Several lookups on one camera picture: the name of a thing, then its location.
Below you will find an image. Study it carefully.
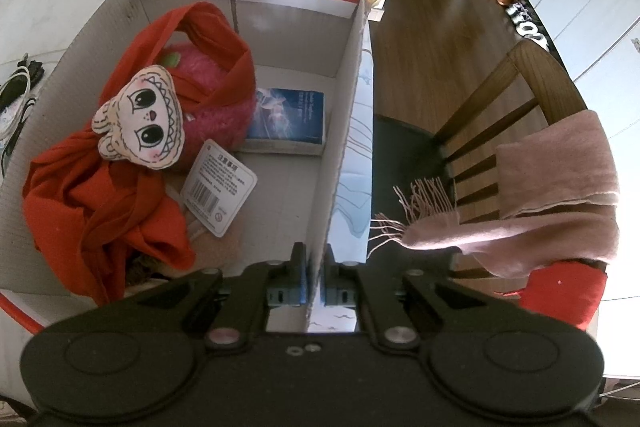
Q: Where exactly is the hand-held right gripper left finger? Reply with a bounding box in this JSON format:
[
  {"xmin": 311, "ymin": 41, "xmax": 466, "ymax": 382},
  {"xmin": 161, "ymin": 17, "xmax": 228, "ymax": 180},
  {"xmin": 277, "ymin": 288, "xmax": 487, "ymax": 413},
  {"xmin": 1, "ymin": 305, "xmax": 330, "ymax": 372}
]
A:
[{"xmin": 132, "ymin": 242, "xmax": 310, "ymax": 354}]

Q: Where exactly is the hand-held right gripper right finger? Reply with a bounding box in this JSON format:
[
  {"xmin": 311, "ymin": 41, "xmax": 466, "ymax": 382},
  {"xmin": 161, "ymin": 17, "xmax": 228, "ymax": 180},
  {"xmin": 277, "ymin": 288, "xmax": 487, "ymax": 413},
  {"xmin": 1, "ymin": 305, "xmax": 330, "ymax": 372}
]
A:
[{"xmin": 322, "ymin": 243, "xmax": 501, "ymax": 354}]

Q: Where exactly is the pink fuzzy plush toy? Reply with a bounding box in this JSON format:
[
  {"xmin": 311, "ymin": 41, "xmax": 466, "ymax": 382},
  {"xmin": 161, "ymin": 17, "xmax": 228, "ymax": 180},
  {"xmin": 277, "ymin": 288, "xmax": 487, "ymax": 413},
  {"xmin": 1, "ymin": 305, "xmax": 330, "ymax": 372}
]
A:
[{"xmin": 160, "ymin": 42, "xmax": 256, "ymax": 168}]

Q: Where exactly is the cartoon face plush doll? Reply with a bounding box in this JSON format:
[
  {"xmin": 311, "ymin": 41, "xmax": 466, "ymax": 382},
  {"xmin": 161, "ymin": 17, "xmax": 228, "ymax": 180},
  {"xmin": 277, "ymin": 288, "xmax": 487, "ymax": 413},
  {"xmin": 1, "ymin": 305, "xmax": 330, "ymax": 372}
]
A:
[{"xmin": 91, "ymin": 64, "xmax": 187, "ymax": 172}]

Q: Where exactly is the orange-red garment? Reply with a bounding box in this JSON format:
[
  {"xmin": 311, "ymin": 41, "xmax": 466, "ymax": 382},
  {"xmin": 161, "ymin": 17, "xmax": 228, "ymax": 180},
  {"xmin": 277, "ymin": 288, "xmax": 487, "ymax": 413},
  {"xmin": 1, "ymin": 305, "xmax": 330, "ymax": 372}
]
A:
[{"xmin": 22, "ymin": 2, "xmax": 256, "ymax": 308}]

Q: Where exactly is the white cardboard box red rim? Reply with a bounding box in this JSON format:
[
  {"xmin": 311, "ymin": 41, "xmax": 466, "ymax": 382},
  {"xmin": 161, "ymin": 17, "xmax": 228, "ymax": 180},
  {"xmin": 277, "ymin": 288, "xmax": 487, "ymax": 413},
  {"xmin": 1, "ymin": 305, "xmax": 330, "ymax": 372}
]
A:
[{"xmin": 0, "ymin": 0, "xmax": 377, "ymax": 343}]

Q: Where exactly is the white charging cable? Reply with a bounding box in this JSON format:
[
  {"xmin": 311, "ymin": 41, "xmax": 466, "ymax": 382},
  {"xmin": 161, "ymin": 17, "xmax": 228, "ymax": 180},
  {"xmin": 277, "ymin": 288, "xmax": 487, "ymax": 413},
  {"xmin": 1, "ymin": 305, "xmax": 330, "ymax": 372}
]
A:
[{"xmin": 0, "ymin": 62, "xmax": 43, "ymax": 140}]

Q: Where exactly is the white barcode hang tag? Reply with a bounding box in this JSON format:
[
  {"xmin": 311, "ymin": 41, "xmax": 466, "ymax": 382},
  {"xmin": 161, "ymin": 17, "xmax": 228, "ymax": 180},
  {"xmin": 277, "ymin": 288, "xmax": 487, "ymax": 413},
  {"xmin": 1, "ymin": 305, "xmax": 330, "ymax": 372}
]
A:
[{"xmin": 180, "ymin": 139, "xmax": 258, "ymax": 238}]

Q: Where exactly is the blue paperback book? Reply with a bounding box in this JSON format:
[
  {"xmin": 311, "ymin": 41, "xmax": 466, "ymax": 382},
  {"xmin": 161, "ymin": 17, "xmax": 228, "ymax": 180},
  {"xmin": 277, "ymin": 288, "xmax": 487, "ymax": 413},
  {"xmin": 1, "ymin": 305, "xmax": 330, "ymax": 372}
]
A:
[{"xmin": 245, "ymin": 87, "xmax": 326, "ymax": 156}]

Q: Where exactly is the red fabric bundle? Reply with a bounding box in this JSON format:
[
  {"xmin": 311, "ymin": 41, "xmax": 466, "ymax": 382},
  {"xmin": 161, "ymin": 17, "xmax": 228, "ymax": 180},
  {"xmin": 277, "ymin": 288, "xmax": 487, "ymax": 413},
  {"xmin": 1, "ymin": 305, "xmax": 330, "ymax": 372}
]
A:
[{"xmin": 517, "ymin": 258, "xmax": 608, "ymax": 332}]

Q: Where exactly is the pink fringed scarf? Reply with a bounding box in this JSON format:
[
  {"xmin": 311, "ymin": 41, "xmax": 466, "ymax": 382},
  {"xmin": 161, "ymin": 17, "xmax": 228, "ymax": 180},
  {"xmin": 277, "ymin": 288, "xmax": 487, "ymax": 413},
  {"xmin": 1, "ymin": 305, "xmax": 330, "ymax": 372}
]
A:
[{"xmin": 367, "ymin": 109, "xmax": 621, "ymax": 280}]

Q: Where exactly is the wooden chair with black seat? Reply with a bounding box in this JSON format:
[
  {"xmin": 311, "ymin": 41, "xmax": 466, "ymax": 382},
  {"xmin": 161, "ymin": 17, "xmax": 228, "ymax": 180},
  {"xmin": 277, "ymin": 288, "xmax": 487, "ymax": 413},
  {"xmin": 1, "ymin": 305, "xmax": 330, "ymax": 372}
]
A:
[{"xmin": 375, "ymin": 39, "xmax": 593, "ymax": 293}]

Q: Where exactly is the row of shoes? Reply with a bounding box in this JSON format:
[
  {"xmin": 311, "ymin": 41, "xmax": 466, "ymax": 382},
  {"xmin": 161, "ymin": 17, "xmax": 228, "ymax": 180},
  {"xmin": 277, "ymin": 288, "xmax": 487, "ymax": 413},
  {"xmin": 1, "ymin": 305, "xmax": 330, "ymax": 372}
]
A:
[{"xmin": 477, "ymin": 0, "xmax": 549, "ymax": 51}]

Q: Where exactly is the black cable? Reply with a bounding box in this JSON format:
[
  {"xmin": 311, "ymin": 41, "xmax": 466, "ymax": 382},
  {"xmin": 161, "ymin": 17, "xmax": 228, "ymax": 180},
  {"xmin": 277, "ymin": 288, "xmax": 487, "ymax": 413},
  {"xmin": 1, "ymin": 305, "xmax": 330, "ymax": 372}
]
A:
[{"xmin": 0, "ymin": 57, "xmax": 47, "ymax": 115}]

